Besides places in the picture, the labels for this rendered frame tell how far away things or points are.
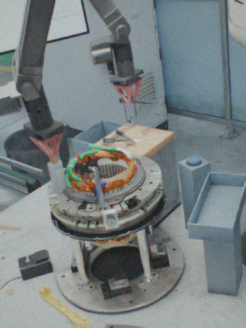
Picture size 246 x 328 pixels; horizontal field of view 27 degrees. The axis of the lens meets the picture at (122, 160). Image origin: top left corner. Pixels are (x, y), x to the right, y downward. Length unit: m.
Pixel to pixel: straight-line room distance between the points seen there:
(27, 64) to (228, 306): 0.81
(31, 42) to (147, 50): 2.77
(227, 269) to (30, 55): 0.74
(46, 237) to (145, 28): 2.33
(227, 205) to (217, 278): 0.20
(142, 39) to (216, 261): 2.61
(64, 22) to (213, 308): 1.45
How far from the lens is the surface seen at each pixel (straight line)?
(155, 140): 1.64
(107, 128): 1.85
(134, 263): 1.59
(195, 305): 1.44
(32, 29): 1.09
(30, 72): 1.16
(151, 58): 3.90
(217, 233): 1.23
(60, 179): 1.36
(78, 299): 1.48
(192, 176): 1.53
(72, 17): 2.37
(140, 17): 3.77
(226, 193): 1.41
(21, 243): 1.79
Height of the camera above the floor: 1.79
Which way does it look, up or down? 28 degrees down
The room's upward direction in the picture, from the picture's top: 10 degrees counter-clockwise
